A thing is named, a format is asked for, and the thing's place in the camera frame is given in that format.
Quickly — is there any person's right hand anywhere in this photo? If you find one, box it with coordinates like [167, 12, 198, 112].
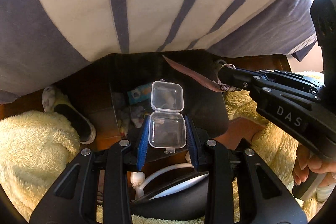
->
[292, 144, 336, 187]

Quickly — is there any white cable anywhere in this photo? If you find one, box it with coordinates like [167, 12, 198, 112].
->
[129, 151, 210, 201]

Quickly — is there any white slipper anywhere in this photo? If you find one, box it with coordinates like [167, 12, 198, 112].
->
[42, 86, 96, 145]

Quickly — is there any clear plastic hinged box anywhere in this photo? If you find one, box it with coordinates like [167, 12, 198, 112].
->
[148, 79, 186, 154]

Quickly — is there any purple white striped duvet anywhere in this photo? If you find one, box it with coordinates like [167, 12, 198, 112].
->
[1, 0, 317, 104]

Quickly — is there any yellow fluffy rug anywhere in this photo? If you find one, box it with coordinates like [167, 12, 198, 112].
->
[1, 90, 298, 221]

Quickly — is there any pink striped ribbon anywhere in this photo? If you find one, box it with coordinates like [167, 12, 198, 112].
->
[162, 55, 241, 93]

